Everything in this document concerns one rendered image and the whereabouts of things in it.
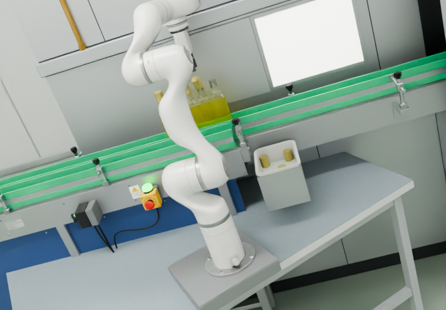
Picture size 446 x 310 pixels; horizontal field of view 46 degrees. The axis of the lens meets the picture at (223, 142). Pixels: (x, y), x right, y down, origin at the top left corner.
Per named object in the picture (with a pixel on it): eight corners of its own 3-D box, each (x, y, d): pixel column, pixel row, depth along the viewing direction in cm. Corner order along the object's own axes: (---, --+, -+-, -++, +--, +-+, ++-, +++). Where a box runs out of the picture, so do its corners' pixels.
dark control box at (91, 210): (103, 215, 225) (95, 198, 222) (99, 225, 218) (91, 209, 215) (85, 220, 226) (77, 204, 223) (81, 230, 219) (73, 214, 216)
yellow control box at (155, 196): (163, 198, 221) (157, 184, 218) (161, 208, 215) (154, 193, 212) (148, 203, 222) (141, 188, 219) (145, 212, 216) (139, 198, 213)
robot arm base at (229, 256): (264, 258, 184) (249, 214, 178) (218, 285, 179) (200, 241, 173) (241, 237, 201) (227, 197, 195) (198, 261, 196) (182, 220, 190)
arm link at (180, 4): (182, -9, 174) (197, -14, 202) (137, 4, 177) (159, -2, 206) (190, 17, 176) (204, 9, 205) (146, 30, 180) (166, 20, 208)
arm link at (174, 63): (192, 186, 186) (235, 175, 182) (186, 200, 175) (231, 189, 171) (143, 51, 172) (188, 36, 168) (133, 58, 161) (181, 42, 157)
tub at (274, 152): (299, 156, 217) (294, 138, 213) (306, 183, 196) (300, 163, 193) (259, 167, 219) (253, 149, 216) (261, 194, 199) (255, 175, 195)
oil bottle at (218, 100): (236, 131, 228) (222, 86, 219) (236, 136, 223) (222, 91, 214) (224, 134, 229) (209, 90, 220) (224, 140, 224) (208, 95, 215)
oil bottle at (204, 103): (223, 135, 228) (208, 90, 220) (223, 140, 223) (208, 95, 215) (212, 138, 229) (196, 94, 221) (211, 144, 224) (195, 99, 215)
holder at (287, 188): (302, 167, 225) (293, 135, 219) (310, 200, 200) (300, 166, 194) (263, 177, 227) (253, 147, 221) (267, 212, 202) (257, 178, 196)
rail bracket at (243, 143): (246, 134, 221) (237, 107, 215) (247, 151, 205) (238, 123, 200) (239, 136, 221) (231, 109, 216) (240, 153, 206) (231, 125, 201)
